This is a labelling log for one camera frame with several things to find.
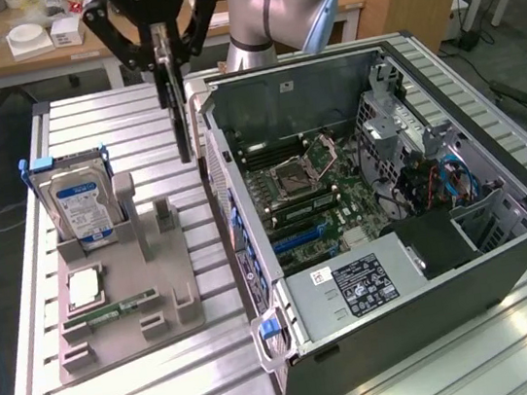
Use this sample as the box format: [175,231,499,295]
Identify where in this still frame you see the blue case release latch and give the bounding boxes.
[256,319,282,342]

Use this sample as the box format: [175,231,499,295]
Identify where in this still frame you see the green RAM stick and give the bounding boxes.
[60,289,161,331]

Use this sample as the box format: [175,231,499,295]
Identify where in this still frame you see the green motherboard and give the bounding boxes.
[229,112,402,284]

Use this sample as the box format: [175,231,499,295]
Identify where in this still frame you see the grey parts rack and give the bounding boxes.
[33,162,214,387]

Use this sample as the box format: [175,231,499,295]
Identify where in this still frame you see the black power adapter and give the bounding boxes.
[452,28,485,54]

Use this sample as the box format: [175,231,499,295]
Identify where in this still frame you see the empty black RAM slots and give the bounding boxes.
[237,133,309,171]

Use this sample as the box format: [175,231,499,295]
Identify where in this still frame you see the hard disk in blue carrier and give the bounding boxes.
[15,140,125,261]

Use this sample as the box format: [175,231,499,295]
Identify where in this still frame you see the grey power supply unit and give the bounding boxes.
[278,229,435,346]

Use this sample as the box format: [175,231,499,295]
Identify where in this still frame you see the metal socket cover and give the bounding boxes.
[302,131,343,187]

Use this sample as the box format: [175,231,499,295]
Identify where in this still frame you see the wooden desk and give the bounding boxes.
[0,0,369,84]

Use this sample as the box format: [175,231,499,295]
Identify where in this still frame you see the white box with label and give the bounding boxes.
[47,14,88,50]

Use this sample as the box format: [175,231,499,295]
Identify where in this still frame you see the silver chipset heatsink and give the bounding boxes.
[343,226,375,252]

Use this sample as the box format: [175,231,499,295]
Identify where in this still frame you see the white paper stack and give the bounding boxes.
[203,10,233,30]

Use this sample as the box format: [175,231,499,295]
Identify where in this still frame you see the blue data wire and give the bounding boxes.
[436,149,485,206]

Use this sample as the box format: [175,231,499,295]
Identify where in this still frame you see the open black PC case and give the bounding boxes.
[181,20,527,395]

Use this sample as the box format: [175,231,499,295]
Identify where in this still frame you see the silver CPU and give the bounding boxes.
[66,268,104,307]

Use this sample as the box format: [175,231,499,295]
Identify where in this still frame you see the blue expansion slot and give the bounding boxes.
[271,226,330,257]

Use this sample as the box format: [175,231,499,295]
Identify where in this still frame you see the perforated metal disk bay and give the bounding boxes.
[446,183,527,259]

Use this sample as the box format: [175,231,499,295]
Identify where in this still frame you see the metal disk bay cage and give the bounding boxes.
[350,81,439,194]

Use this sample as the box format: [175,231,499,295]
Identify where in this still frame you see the white box with round insert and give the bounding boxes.
[4,19,58,63]

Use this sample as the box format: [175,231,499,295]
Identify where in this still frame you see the graphics card with metal bracket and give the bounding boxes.
[149,20,196,166]

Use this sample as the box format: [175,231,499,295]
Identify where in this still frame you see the installed RAM stick with label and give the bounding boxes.
[268,190,339,226]

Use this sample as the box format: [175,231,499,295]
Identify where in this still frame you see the CPU socket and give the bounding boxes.
[271,157,319,202]

